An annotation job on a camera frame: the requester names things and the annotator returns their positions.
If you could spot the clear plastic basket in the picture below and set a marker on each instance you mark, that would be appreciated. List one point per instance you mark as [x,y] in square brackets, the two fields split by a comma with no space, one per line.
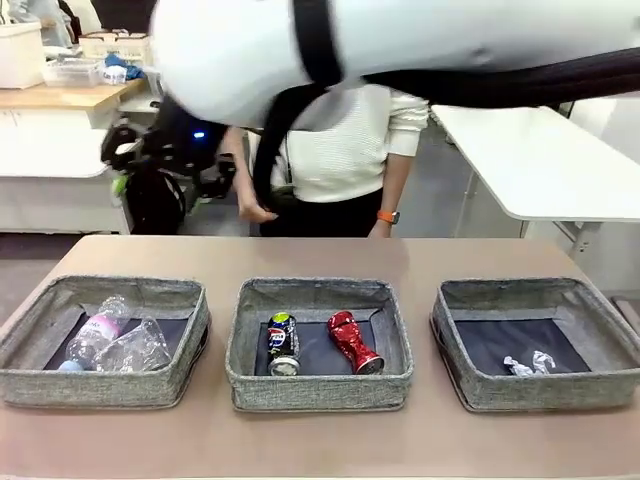
[70,72]

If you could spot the crushed red cola can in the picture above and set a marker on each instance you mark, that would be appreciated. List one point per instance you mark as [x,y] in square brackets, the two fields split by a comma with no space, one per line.
[352,340]

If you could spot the small white printed box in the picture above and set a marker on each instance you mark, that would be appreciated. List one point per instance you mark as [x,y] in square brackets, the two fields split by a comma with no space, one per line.
[112,76]

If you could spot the large white table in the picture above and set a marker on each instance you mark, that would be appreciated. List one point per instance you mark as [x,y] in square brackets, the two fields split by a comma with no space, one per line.
[540,160]

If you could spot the grey fabric basket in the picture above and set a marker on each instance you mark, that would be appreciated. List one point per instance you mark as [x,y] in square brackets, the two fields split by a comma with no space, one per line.
[540,390]
[320,390]
[100,387]

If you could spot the person's right forearm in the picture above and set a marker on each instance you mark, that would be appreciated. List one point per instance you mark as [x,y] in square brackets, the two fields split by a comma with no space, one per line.
[237,160]

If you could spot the orange wristwatch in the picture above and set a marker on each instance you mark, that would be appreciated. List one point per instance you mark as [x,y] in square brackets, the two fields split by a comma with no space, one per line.
[389,216]

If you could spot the person's left forearm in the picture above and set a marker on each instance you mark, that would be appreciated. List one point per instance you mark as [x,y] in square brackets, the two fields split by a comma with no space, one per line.
[397,180]

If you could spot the plastic bottle pink label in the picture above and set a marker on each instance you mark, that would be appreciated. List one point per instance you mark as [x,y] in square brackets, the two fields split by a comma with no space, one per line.
[97,332]

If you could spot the person's right hand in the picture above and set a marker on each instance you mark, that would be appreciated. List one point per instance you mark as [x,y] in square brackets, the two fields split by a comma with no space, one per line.
[255,210]

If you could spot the white crate wooden rim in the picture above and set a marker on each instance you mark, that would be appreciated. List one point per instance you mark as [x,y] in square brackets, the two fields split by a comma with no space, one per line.
[112,47]

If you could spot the clear plastic cup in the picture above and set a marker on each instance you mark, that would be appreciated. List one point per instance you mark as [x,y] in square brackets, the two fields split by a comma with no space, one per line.
[137,347]

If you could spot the person in white sweater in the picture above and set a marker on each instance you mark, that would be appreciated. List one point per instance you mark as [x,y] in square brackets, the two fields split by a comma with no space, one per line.
[345,150]

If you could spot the black backpack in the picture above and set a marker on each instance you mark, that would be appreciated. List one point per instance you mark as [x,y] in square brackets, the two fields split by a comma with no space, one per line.
[155,205]

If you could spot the wooden top table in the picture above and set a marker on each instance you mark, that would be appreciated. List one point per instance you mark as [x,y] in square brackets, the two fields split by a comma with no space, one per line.
[60,97]

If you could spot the crushed black Pepsi can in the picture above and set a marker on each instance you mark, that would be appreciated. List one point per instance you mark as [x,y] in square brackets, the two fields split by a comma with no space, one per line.
[282,342]

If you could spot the person's left hand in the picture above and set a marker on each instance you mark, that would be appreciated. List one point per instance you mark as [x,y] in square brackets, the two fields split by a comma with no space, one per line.
[382,230]

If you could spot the blue cloth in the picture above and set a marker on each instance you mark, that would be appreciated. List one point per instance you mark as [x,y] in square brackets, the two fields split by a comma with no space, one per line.
[130,69]

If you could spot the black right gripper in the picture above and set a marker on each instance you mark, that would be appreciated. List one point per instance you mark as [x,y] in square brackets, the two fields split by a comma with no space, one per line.
[185,145]

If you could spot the white paper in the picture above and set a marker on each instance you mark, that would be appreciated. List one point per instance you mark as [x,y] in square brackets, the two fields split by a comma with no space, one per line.
[522,367]

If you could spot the white storage box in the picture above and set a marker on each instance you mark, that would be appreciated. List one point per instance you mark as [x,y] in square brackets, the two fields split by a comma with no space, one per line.
[17,55]

